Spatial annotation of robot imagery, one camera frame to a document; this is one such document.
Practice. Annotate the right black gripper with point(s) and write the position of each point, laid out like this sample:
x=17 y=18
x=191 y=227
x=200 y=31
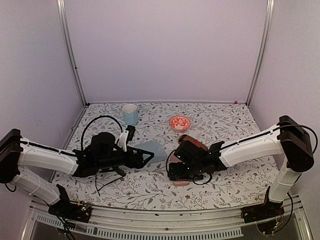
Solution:
x=179 y=175

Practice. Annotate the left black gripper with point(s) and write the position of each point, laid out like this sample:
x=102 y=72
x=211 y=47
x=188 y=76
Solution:
x=139 y=163

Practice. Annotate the pink translucent plastic cup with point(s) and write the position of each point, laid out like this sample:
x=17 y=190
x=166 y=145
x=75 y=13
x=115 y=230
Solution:
x=178 y=183

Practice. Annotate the blue cleaning cloth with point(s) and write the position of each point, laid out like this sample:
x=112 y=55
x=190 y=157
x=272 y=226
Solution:
x=152 y=146

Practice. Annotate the brown striped glasses case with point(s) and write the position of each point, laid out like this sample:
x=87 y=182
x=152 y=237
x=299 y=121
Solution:
x=186 y=137

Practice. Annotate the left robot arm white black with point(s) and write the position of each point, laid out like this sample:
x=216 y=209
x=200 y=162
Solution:
x=104 y=152

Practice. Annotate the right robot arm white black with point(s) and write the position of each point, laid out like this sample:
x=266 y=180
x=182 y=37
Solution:
x=287 y=138

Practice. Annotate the black sunglasses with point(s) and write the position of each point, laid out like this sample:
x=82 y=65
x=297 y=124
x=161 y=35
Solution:
x=119 y=171

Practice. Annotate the floral patterned table mat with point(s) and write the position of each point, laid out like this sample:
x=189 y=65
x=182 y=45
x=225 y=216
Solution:
x=150 y=189

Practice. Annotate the red patterned small bowl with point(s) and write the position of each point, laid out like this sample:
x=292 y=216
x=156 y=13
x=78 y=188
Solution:
x=180 y=123

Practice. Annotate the light blue paper cup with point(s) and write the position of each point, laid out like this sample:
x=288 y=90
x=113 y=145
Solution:
x=130 y=114

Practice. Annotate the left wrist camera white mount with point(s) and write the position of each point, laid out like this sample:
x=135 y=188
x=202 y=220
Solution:
x=126 y=137

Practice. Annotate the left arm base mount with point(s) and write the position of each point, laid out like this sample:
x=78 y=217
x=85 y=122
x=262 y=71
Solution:
x=65 y=209

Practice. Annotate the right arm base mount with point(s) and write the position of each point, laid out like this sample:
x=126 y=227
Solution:
x=264 y=211

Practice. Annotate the left aluminium frame post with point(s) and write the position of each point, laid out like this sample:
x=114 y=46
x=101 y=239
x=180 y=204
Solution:
x=69 y=49

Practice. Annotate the aluminium frame post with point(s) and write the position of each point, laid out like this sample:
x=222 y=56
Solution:
x=270 y=4
x=69 y=49

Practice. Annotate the right aluminium frame post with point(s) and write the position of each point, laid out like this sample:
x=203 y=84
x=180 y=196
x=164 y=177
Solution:
x=270 y=4

